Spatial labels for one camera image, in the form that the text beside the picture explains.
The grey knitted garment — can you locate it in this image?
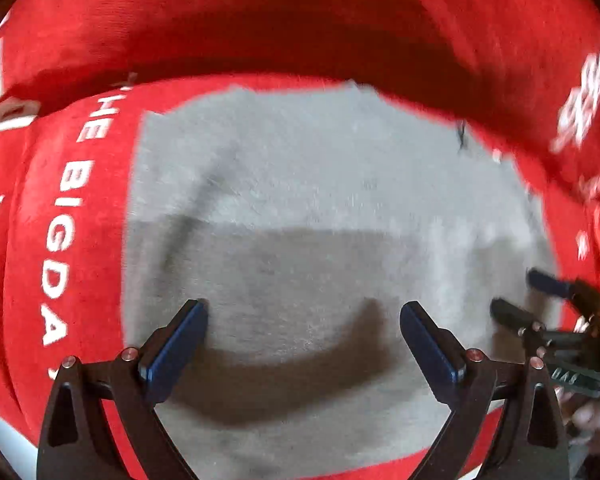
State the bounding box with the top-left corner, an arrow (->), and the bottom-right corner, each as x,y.
122,86 -> 560,479

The person's right hand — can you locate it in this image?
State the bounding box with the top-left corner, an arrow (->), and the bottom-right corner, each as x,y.
556,388 -> 600,455

